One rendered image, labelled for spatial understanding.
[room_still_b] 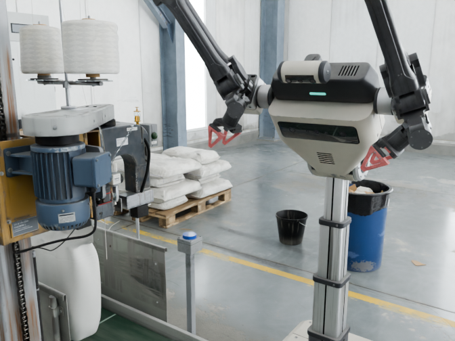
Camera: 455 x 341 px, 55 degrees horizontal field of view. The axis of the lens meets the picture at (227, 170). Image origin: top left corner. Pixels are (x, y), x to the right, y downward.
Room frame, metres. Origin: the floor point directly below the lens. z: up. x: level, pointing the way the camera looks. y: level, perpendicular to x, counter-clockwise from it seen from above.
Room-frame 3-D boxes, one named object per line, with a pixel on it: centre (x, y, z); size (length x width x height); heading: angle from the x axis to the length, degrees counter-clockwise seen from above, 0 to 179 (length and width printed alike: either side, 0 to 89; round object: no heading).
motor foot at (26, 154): (1.28, 0.58, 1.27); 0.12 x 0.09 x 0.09; 145
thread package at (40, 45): (1.54, 0.63, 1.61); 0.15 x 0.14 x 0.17; 55
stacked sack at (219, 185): (5.02, 0.28, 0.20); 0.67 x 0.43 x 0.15; 145
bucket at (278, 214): (3.82, -0.59, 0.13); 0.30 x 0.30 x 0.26
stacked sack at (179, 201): (4.58, 0.80, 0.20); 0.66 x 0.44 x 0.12; 55
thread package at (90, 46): (1.39, 0.42, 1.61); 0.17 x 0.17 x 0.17
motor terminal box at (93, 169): (1.24, 0.39, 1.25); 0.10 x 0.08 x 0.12; 170
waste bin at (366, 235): (3.37, -1.06, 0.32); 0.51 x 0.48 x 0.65; 145
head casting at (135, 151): (1.72, 0.50, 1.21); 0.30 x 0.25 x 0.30; 55
